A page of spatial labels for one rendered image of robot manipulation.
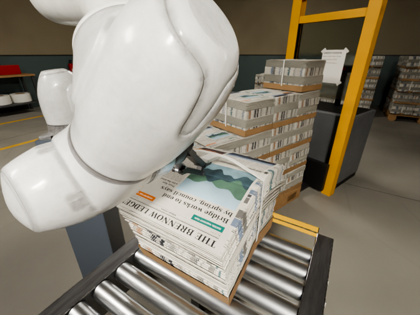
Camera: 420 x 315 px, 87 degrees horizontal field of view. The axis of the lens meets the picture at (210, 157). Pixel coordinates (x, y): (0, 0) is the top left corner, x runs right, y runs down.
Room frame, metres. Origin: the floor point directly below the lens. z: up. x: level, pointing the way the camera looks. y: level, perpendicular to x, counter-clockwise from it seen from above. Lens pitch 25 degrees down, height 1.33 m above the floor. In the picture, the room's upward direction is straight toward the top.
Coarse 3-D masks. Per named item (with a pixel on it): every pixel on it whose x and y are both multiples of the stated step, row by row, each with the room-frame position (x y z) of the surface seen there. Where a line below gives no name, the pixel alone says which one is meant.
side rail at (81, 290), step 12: (132, 240) 0.52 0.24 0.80; (120, 252) 0.48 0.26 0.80; (132, 252) 0.48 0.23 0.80; (108, 264) 0.44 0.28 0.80; (120, 264) 0.44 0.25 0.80; (132, 264) 0.47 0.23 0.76; (96, 276) 0.40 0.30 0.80; (108, 276) 0.40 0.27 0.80; (72, 288) 0.37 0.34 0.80; (84, 288) 0.37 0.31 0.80; (120, 288) 0.42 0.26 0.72; (60, 300) 0.34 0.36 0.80; (72, 300) 0.34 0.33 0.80; (84, 300) 0.34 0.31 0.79; (48, 312) 0.31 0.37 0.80; (60, 312) 0.31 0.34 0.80
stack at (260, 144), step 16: (208, 128) 1.59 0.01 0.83; (288, 128) 1.68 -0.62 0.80; (208, 144) 1.27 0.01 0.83; (224, 144) 1.28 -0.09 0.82; (240, 144) 1.36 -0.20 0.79; (256, 144) 1.47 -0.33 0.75; (272, 144) 1.57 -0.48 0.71; (288, 144) 1.70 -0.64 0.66; (272, 160) 1.59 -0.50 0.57; (288, 160) 1.73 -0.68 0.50
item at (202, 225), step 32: (160, 192) 0.44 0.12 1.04; (192, 192) 0.43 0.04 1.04; (224, 192) 0.42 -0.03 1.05; (256, 192) 0.42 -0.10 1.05; (160, 224) 0.35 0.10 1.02; (192, 224) 0.34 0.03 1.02; (224, 224) 0.34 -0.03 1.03; (160, 256) 0.43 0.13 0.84; (192, 256) 0.34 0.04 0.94; (224, 256) 0.29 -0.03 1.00; (224, 288) 0.32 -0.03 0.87
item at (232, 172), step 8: (184, 160) 0.57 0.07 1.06; (216, 160) 0.57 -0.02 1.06; (208, 168) 0.52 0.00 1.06; (216, 168) 0.52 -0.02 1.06; (224, 168) 0.52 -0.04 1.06; (232, 168) 0.52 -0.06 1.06; (240, 168) 0.52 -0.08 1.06; (216, 176) 0.48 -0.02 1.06; (224, 176) 0.48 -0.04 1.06; (232, 176) 0.48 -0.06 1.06; (240, 176) 0.48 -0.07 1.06; (248, 176) 0.48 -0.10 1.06; (264, 176) 0.48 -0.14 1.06; (248, 184) 0.44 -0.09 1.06; (256, 184) 0.44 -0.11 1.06; (264, 192) 0.47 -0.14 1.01; (256, 200) 0.42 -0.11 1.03; (264, 200) 0.49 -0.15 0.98; (256, 216) 0.44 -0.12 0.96; (256, 224) 0.46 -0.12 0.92; (256, 232) 0.47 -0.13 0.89
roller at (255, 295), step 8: (248, 280) 0.39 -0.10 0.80; (240, 288) 0.37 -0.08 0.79; (248, 288) 0.37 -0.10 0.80; (256, 288) 0.37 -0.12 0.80; (264, 288) 0.37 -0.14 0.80; (240, 296) 0.36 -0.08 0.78; (248, 296) 0.35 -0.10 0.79; (256, 296) 0.35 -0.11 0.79; (264, 296) 0.35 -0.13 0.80; (272, 296) 0.35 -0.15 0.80; (280, 296) 0.35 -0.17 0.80; (256, 304) 0.34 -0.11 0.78; (264, 304) 0.33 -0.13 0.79; (272, 304) 0.33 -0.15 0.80; (280, 304) 0.33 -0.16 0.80; (288, 304) 0.33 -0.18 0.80; (296, 304) 0.33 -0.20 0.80; (272, 312) 0.32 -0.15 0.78; (280, 312) 0.31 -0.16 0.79; (288, 312) 0.31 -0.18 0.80; (296, 312) 0.31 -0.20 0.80
